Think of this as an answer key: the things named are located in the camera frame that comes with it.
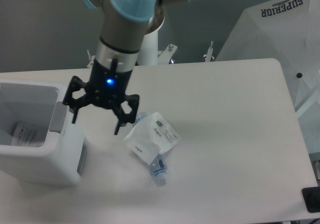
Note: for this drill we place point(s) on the clear plastic water bottle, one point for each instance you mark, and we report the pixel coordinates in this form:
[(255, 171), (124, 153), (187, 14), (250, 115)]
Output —
[(158, 165)]

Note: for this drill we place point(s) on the black device at table edge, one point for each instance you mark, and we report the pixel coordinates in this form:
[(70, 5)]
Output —
[(311, 198)]

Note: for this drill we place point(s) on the white plastic pouch bag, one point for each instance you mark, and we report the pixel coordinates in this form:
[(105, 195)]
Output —
[(167, 135)]

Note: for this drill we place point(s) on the white packet inside trash can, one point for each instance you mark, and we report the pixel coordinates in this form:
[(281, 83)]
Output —
[(28, 135)]

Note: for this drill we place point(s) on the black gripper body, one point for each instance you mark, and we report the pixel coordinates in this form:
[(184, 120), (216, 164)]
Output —
[(107, 86)]

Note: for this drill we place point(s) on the white pedestal base frame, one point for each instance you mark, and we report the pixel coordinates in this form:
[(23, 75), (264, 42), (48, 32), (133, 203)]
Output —
[(164, 56)]

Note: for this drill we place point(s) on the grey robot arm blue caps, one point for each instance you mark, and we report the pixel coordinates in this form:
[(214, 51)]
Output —
[(125, 24)]

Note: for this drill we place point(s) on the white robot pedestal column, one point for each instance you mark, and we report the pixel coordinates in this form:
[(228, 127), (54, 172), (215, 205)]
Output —
[(148, 53)]

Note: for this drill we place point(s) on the white trash can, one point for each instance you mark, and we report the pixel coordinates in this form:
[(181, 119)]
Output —
[(60, 159)]

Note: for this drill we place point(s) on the white umbrella with lettering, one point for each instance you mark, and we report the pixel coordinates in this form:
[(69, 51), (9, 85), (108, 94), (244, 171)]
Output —
[(286, 30)]

